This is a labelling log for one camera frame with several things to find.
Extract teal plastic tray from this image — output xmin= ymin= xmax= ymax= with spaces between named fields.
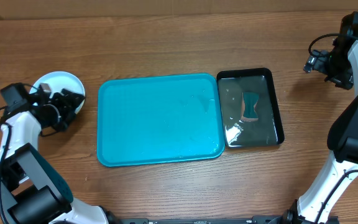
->
xmin=96 ymin=73 xmax=225 ymax=167

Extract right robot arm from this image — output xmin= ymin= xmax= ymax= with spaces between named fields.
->
xmin=272 ymin=24 xmax=358 ymax=223

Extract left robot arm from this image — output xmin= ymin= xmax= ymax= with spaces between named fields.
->
xmin=0 ymin=83 xmax=118 ymax=224

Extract green scrubbing sponge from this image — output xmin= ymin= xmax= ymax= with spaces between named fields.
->
xmin=241 ymin=92 xmax=259 ymax=122

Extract light blue plate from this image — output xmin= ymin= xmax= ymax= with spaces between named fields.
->
xmin=29 ymin=71 xmax=86 ymax=114

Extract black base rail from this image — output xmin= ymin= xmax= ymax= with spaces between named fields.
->
xmin=121 ymin=215 xmax=284 ymax=224

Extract black water tray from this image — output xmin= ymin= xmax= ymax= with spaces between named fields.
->
xmin=216 ymin=68 xmax=285 ymax=148

